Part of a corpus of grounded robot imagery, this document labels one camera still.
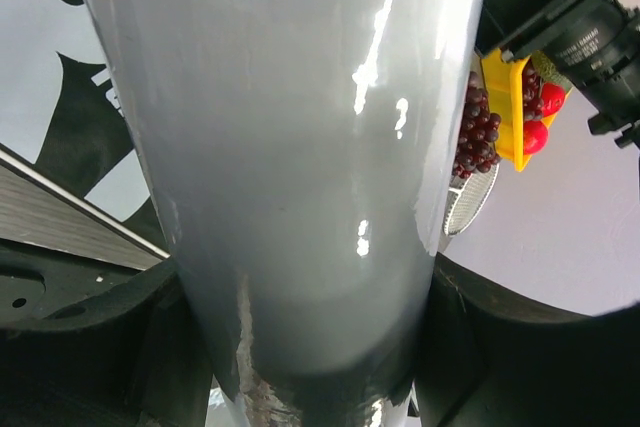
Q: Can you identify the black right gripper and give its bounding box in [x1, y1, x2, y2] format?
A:
[475, 0, 639, 147]

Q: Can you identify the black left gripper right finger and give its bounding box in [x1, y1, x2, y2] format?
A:
[415, 254, 639, 426]

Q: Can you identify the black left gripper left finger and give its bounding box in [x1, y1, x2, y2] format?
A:
[1, 260, 213, 426]

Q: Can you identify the black racket bag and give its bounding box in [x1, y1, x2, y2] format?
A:
[1, 0, 168, 257]

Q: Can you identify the white shuttlecock tube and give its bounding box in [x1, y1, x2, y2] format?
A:
[84, 0, 482, 426]

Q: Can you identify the right badminton racket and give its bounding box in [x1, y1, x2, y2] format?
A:
[442, 165, 499, 237]

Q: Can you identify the green netted melon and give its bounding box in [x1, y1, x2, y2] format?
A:
[530, 51, 573, 92]

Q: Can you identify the grape bunch in tray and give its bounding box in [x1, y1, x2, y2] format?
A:
[522, 61, 544, 122]

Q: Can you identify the red apple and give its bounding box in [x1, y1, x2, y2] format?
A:
[540, 82, 566, 118]

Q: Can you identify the yellow plastic tray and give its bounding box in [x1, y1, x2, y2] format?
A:
[481, 49, 562, 172]

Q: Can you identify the dark red grape bunch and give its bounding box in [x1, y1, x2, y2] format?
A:
[452, 72, 502, 180]

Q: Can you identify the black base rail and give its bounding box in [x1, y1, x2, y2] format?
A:
[1, 240, 139, 327]

